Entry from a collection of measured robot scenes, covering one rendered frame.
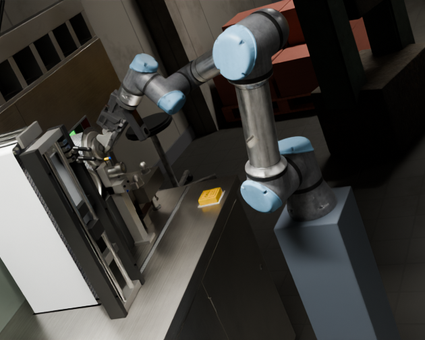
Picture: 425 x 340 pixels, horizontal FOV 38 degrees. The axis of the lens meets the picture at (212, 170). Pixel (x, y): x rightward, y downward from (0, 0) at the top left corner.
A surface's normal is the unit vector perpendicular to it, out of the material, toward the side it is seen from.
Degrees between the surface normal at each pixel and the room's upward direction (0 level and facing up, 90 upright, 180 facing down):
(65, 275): 90
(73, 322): 0
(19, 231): 90
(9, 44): 90
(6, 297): 90
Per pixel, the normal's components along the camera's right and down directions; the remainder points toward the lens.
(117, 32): 0.85, -0.13
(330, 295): -0.37, 0.51
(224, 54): -0.63, 0.42
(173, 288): -0.36, -0.85
